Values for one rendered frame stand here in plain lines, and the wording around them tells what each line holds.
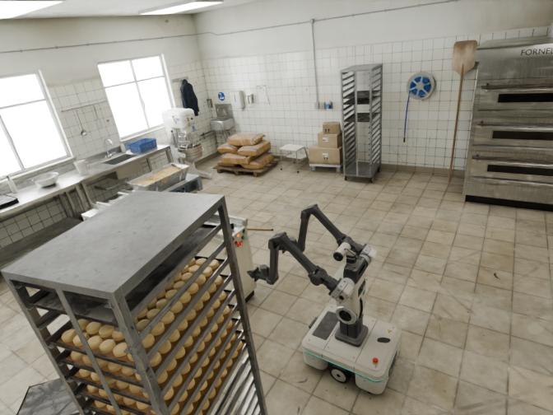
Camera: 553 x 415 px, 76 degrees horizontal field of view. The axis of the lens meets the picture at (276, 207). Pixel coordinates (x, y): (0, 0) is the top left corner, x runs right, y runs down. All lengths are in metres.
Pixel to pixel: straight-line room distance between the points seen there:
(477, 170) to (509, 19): 2.03
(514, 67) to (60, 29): 6.09
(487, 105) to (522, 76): 0.45
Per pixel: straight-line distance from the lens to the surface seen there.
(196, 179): 3.78
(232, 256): 1.61
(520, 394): 3.21
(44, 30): 6.48
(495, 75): 5.10
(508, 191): 5.49
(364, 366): 2.77
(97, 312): 1.30
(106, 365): 1.51
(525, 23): 6.06
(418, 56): 6.21
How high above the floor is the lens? 2.39
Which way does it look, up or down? 26 degrees down
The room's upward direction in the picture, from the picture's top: 7 degrees counter-clockwise
